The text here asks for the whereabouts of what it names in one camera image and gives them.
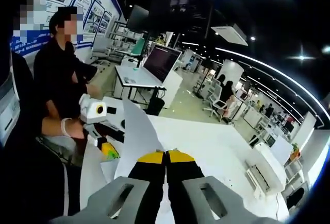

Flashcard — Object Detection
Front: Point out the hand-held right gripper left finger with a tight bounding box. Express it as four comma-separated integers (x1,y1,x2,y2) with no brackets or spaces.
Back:
48,150,166,224

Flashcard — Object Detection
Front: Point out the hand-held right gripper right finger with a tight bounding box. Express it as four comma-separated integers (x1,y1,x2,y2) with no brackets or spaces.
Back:
165,148,282,224

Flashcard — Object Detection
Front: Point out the white printing paper sheet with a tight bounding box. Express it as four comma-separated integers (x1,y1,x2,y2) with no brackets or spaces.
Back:
114,98,166,181

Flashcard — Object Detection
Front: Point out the person's left hand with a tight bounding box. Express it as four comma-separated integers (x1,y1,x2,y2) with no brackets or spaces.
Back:
69,119,86,139

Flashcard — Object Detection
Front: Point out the white wristband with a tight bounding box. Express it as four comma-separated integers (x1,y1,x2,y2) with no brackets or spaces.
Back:
61,117,73,136

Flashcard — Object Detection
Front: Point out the white table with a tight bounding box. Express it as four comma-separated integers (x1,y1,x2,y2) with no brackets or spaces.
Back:
79,96,291,224

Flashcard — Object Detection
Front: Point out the black bag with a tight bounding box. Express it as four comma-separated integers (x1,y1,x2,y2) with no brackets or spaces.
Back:
146,97,166,116

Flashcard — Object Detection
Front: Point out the white workbench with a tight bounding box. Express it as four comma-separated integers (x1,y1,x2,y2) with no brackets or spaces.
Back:
114,64,167,104

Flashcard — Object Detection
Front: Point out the white storage shelf rack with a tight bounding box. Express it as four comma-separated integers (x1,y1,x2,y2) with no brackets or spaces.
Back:
105,22,145,62

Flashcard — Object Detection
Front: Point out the large desk monitor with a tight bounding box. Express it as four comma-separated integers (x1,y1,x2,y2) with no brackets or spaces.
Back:
143,44,183,83

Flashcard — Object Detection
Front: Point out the white office chair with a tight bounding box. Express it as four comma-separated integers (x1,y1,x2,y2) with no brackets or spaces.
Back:
203,94,228,118

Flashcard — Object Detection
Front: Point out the white printer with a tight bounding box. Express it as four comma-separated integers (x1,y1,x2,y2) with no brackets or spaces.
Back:
244,141,287,193

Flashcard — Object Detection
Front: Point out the black monitor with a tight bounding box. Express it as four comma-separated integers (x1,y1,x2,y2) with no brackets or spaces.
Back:
127,4,150,32

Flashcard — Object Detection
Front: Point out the orange potted plant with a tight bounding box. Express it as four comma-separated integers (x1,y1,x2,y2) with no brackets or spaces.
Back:
290,143,302,162

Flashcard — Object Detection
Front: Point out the dark hanging screen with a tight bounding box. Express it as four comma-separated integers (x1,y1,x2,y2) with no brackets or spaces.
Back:
149,0,216,39

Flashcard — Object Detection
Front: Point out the curved ceiling light strip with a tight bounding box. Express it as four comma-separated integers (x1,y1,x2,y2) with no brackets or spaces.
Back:
215,46,327,129

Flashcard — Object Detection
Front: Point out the ceiling air conditioner unit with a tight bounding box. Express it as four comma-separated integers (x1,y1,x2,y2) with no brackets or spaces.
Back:
210,24,249,46

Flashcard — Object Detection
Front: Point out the wall poster board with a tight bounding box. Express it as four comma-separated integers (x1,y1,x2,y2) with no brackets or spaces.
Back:
11,0,124,55

